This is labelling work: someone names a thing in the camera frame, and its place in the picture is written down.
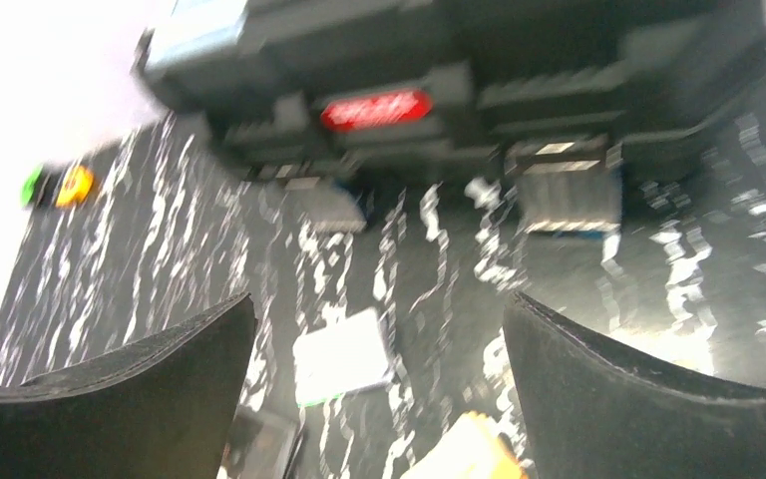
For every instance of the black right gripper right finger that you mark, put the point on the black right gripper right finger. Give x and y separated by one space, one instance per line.
594 407

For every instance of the yellow tape measure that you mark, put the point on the yellow tape measure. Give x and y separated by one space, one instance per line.
75 187

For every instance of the white card on table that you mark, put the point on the white card on table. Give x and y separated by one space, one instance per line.
348 356

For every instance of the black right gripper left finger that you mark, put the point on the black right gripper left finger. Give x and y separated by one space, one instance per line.
158 407

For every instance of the black toolbox with red handle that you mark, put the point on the black toolbox with red handle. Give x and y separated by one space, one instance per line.
560 101

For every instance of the green small object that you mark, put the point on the green small object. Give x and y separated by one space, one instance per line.
31 191

